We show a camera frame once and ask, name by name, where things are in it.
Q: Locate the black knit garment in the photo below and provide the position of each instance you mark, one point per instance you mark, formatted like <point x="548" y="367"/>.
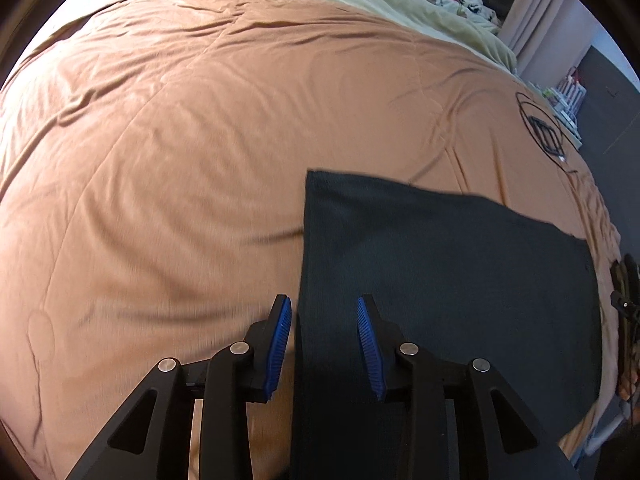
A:
<point x="425" y="240"/>

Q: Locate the pink curtain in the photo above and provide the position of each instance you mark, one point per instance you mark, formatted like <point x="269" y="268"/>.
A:
<point x="550" y="15"/>

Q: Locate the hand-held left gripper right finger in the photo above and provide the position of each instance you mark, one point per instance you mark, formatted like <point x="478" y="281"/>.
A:
<point x="369" y="345"/>

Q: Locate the orange bedspread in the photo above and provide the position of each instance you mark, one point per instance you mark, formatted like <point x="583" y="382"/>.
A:
<point x="175" y="135"/>

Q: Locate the white printed blanket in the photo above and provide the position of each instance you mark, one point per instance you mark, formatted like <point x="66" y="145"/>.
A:
<point x="470" y="10"/>

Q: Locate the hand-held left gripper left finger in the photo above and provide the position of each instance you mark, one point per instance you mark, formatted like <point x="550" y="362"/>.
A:
<point x="280" y="340"/>

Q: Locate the cream blanket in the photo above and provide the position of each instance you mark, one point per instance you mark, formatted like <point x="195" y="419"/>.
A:
<point x="400" y="15"/>

